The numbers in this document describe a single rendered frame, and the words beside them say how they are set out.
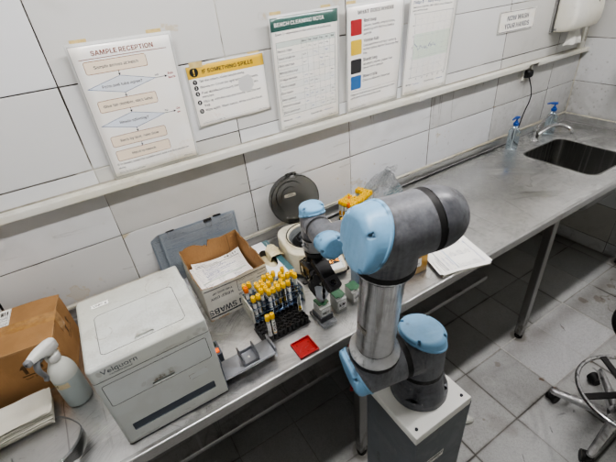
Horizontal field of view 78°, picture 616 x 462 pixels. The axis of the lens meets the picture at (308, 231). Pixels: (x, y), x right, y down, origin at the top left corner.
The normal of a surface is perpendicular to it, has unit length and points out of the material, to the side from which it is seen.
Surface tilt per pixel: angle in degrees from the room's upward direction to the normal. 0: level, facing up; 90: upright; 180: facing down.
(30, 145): 90
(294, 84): 94
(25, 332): 3
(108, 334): 0
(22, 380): 91
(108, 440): 0
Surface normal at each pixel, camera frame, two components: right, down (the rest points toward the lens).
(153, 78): 0.52, 0.47
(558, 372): -0.09, -0.83
